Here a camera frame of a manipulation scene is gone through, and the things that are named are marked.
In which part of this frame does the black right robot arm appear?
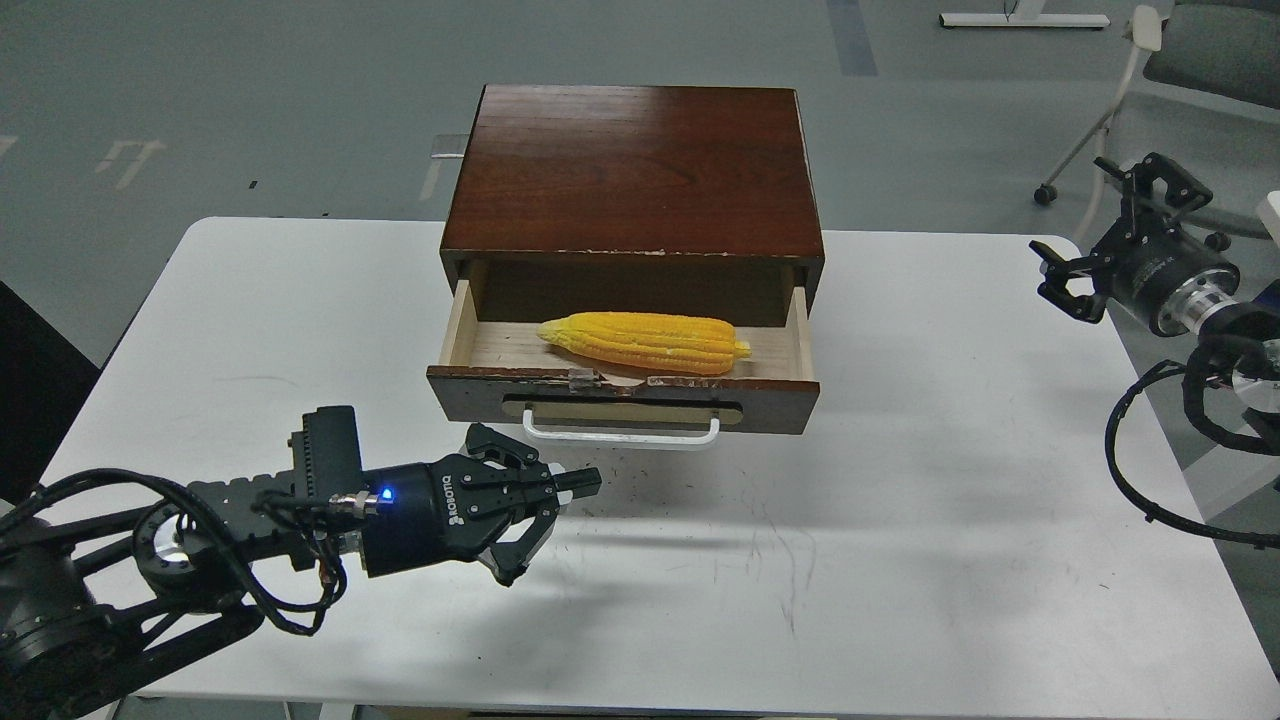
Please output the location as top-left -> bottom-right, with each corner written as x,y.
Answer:
1030,152 -> 1277,456

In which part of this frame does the dark wooden cabinet box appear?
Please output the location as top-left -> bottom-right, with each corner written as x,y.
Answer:
440,85 -> 826,325

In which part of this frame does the wooden drawer with white handle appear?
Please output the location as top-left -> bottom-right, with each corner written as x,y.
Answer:
426,281 -> 820,447

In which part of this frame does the yellow corn cob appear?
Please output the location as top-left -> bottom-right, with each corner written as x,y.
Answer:
536,313 -> 753,375

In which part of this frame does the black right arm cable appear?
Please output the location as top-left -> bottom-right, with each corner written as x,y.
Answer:
1105,360 -> 1280,550

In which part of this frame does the grey office chair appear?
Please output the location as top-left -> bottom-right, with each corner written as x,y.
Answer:
1068,1 -> 1279,241

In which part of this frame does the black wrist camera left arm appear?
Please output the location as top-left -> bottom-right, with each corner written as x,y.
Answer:
288,405 -> 366,500

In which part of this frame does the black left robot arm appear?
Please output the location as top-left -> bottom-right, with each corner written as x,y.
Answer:
3,406 -> 602,719

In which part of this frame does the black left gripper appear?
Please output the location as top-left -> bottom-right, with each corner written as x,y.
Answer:
360,423 -> 603,587

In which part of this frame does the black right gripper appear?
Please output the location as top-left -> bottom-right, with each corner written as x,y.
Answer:
1029,152 -> 1242,338

